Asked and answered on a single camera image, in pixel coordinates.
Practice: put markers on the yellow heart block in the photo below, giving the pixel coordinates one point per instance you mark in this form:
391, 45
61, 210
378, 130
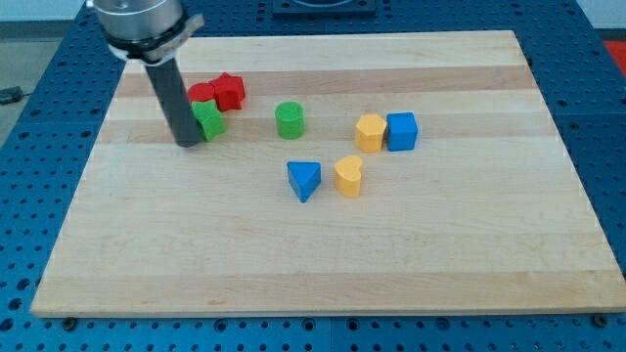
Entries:
348, 176

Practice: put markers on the red object at right edge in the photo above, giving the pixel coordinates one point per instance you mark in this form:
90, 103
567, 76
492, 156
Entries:
617, 50

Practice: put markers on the green cylinder block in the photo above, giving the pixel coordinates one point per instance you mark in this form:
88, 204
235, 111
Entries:
290, 120

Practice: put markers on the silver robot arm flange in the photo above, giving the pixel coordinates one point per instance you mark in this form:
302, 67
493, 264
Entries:
148, 31

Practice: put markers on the yellow pentagon block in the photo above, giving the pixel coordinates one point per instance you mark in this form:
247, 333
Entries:
369, 133

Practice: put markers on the blue triangle block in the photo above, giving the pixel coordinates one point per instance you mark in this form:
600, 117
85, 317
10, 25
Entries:
304, 178

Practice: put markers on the green star block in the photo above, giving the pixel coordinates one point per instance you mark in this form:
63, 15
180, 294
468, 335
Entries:
209, 118

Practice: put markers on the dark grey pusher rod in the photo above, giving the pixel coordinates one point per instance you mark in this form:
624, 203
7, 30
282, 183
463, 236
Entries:
172, 96

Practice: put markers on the black device on floor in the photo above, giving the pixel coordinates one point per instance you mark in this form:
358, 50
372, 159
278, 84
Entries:
10, 95

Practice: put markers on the red star block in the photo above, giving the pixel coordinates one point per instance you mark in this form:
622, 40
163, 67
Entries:
229, 91

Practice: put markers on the blue cube block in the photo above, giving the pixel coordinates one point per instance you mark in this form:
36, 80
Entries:
402, 131

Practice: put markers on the red cylinder block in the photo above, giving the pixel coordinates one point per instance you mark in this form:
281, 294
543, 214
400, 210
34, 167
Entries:
201, 92

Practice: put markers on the light wooden board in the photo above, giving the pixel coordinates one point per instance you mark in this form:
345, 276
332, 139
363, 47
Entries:
486, 215

